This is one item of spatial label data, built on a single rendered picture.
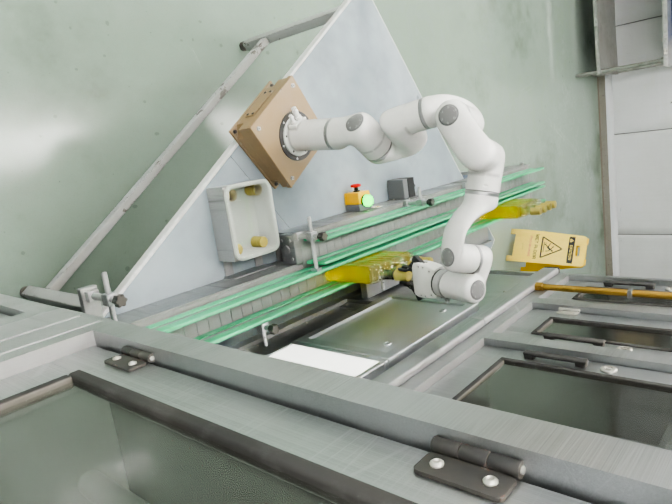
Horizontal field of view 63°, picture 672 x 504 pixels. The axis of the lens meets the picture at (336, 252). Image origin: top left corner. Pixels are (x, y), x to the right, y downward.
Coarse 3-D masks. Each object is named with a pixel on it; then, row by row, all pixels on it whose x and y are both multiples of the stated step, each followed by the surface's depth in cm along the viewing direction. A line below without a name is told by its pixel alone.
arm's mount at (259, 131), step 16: (288, 80) 171; (272, 96) 168; (288, 96) 171; (304, 96) 177; (256, 112) 167; (272, 112) 167; (288, 112) 172; (304, 112) 178; (240, 128) 165; (256, 128) 163; (272, 128) 168; (240, 144) 170; (256, 144) 167; (272, 144) 168; (256, 160) 174; (272, 160) 169; (288, 160) 174; (304, 160) 180; (272, 176) 177; (288, 176) 175
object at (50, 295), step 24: (288, 24) 242; (312, 24) 231; (240, 48) 263; (264, 48) 248; (240, 72) 239; (216, 96) 230; (192, 120) 223; (120, 216) 201; (96, 240) 194; (72, 264) 188; (24, 288) 195; (48, 288) 184
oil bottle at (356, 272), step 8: (344, 264) 177; (352, 264) 176; (360, 264) 174; (368, 264) 173; (376, 264) 171; (328, 272) 181; (336, 272) 179; (344, 272) 176; (352, 272) 174; (360, 272) 172; (368, 272) 170; (376, 272) 169; (328, 280) 183; (336, 280) 180; (344, 280) 177; (352, 280) 175; (360, 280) 173; (368, 280) 170; (376, 280) 169
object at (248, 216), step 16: (224, 192) 157; (240, 192) 169; (240, 208) 170; (256, 208) 174; (272, 208) 170; (240, 224) 170; (256, 224) 174; (272, 224) 171; (240, 240) 170; (272, 240) 173; (240, 256) 161; (256, 256) 166
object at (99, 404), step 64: (64, 320) 77; (0, 384) 61; (64, 384) 59; (128, 384) 56; (192, 384) 53; (256, 384) 49; (320, 384) 45; (384, 384) 43; (0, 448) 46; (64, 448) 45; (128, 448) 43; (192, 448) 42; (256, 448) 39; (320, 448) 39; (384, 448) 38; (448, 448) 35; (512, 448) 33; (576, 448) 32; (640, 448) 31
